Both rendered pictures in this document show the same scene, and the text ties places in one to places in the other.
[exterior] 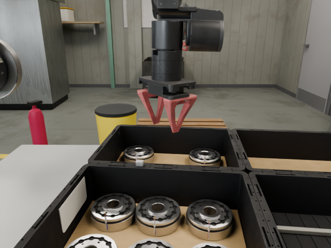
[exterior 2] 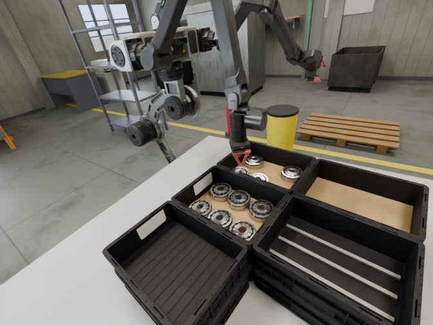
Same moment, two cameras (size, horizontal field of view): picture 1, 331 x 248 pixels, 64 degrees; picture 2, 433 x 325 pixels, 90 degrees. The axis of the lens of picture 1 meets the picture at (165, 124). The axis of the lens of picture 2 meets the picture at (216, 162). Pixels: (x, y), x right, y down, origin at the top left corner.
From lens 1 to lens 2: 47 cm
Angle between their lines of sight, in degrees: 37
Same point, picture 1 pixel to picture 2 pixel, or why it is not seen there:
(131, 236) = (223, 206)
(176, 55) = (239, 131)
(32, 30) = (240, 35)
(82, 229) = (206, 195)
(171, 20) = (236, 113)
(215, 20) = (258, 116)
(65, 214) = (197, 187)
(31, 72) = not seen: hidden behind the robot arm
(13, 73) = (196, 106)
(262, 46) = not seen: outside the picture
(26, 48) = not seen: hidden behind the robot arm
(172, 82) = (236, 144)
